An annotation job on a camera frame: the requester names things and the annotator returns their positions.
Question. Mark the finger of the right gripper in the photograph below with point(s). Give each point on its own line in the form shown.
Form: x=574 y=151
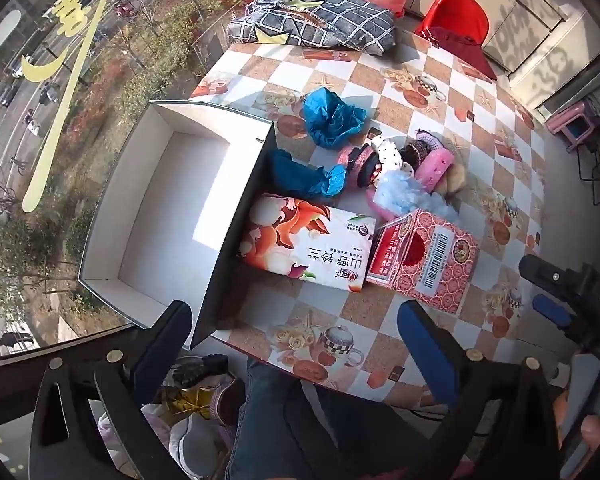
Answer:
x=553 y=312

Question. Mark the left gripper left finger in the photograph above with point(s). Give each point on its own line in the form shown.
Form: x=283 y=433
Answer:
x=65 y=442

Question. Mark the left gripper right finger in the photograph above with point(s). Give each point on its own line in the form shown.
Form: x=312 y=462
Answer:
x=522 y=442

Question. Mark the beige fuzzy sock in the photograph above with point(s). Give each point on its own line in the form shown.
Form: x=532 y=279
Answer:
x=453 y=181

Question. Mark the pink sponge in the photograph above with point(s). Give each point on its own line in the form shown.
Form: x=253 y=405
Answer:
x=433 y=167

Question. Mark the light blue fluffy cloth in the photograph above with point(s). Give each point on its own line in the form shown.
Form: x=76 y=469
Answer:
x=398 y=194

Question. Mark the purple striped knit hat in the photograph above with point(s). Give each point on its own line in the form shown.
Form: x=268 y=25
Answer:
x=416 y=150

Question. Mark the cream polka dot scrunchie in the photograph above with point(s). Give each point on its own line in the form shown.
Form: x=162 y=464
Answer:
x=389 y=156

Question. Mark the red patterned tissue box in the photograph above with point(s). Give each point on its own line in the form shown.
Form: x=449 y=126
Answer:
x=424 y=257

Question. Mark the pink plastic stool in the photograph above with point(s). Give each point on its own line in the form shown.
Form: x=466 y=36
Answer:
x=576 y=123

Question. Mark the person's jeans leg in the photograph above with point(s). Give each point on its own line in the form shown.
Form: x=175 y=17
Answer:
x=278 y=435

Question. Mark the checkered tablecloth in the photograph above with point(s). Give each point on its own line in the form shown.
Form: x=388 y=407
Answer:
x=349 y=341

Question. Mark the white open storage box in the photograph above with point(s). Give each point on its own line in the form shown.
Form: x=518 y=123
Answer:
x=169 y=219

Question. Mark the white cabinet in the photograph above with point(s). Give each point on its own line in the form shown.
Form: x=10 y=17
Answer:
x=541 y=45

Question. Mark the white peach drink carton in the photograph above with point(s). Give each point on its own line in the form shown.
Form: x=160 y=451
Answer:
x=308 y=242

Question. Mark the dark blue plastic bag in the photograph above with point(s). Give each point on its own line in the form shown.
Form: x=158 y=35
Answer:
x=290 y=178

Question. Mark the red plastic chair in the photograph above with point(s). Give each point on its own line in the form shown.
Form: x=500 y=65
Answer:
x=459 y=27

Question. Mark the grey plaid pillow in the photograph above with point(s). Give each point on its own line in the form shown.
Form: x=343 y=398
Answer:
x=358 y=25

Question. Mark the black folding chair frame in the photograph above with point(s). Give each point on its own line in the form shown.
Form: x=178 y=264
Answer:
x=597 y=164

